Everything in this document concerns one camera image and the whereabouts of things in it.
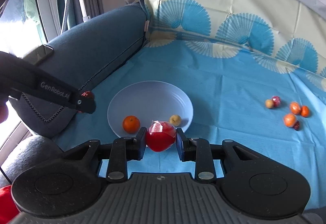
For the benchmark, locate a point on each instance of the tan small round fruit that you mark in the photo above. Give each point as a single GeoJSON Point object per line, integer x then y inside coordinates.
{"type": "Point", "coordinates": [269, 103]}

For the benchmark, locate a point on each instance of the dark red dried jujube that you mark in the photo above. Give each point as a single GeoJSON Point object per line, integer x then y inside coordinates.
{"type": "Point", "coordinates": [88, 94]}

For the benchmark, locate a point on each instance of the light blue round plate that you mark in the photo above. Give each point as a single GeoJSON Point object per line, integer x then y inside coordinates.
{"type": "Point", "coordinates": [149, 101]}

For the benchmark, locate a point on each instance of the pink round candy fruit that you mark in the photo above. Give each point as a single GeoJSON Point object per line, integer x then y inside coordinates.
{"type": "Point", "coordinates": [276, 101]}

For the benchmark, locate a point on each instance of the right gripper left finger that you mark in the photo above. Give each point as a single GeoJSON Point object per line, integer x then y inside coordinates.
{"type": "Point", "coordinates": [122, 150]}

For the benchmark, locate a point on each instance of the orange tangerine on plate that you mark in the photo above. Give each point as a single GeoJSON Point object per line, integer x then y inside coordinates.
{"type": "Point", "coordinates": [131, 124]}

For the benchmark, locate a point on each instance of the orange wrapped fruit upper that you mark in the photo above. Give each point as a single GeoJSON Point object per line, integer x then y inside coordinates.
{"type": "Point", "coordinates": [295, 108]}

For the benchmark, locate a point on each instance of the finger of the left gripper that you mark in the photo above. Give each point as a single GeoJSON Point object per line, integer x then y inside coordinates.
{"type": "Point", "coordinates": [86, 105]}

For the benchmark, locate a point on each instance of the red fruit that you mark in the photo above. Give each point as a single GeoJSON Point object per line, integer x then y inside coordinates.
{"type": "Point", "coordinates": [160, 136]}

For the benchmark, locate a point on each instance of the red object bottom left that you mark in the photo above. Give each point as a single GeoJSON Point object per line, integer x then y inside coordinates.
{"type": "Point", "coordinates": [8, 209]}

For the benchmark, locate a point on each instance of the orange wrapped fruit lower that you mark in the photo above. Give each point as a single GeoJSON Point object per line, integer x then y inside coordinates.
{"type": "Point", "coordinates": [289, 120]}

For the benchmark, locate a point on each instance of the left hand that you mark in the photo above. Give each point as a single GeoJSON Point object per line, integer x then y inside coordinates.
{"type": "Point", "coordinates": [3, 108]}

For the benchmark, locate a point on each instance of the small yellow longan on plate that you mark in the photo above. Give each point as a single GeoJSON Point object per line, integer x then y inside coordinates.
{"type": "Point", "coordinates": [175, 120]}

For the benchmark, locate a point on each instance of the small orange kumquat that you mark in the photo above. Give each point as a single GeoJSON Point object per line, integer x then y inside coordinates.
{"type": "Point", "coordinates": [305, 112]}

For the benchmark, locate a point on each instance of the orange wrapped fruit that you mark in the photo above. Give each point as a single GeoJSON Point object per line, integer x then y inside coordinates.
{"type": "Point", "coordinates": [295, 108]}
{"type": "Point", "coordinates": [289, 120]}

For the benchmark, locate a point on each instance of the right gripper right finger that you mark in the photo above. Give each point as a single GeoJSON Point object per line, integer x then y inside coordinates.
{"type": "Point", "coordinates": [196, 150]}

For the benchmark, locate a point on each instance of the blue patterned cloth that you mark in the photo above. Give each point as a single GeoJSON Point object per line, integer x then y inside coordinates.
{"type": "Point", "coordinates": [229, 56]}

